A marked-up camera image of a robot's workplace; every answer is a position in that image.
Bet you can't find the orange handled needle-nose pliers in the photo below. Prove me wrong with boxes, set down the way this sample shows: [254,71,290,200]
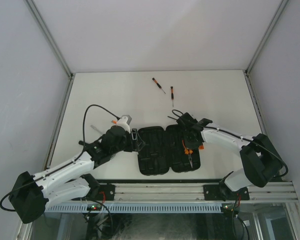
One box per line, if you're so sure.
[182,140,193,168]

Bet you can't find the black plastic tool case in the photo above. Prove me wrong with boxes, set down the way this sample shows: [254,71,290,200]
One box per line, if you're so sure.
[137,124,201,176]

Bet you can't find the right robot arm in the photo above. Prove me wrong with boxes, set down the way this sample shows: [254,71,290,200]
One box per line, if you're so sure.
[172,109,289,201]

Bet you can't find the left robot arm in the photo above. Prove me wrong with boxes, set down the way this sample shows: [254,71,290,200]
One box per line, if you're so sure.
[8,126,146,224]

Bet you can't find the small orange precision screwdriver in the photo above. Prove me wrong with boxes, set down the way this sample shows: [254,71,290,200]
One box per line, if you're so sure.
[152,77,166,94]

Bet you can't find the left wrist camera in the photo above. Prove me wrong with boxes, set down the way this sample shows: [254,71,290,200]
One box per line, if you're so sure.
[116,115,132,134]

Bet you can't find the right camera cable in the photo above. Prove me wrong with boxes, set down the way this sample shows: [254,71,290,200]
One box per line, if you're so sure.
[171,109,290,178]

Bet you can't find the camera cable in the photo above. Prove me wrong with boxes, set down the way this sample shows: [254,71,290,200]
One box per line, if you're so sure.
[0,104,122,213]
[171,109,290,178]

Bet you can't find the left camera cable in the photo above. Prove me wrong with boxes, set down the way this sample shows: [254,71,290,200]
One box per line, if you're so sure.
[0,104,122,213]

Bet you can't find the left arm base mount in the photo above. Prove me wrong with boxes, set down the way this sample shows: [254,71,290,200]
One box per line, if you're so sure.
[88,183,116,203]

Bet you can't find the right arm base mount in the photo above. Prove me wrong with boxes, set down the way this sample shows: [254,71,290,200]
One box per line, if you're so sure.
[203,172,250,202]

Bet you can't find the blue slotted cable duct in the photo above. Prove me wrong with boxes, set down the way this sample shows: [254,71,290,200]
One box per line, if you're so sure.
[45,201,222,214]

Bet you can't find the aluminium frame rail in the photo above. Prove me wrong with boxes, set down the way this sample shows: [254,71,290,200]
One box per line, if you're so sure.
[112,182,298,203]

